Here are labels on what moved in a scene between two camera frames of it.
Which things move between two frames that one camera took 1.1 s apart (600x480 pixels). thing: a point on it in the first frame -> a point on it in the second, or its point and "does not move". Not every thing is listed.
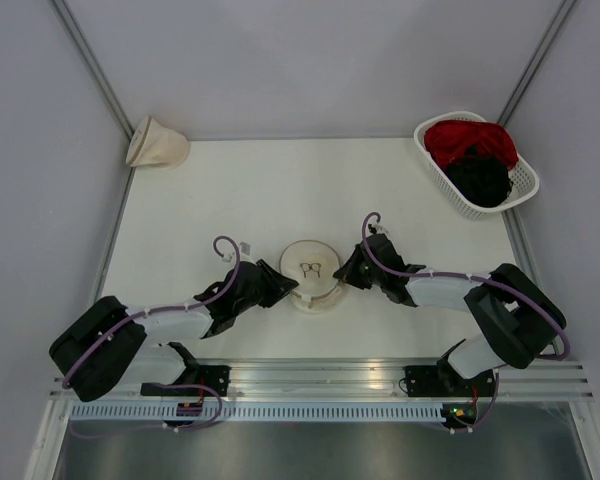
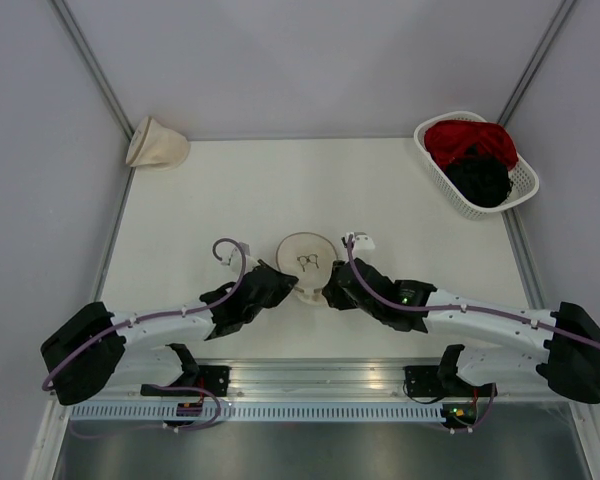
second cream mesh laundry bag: (155, 146) does not move
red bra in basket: (446, 139) does not move
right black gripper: (347, 272) -> (333, 292)
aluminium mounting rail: (369, 380) does not move
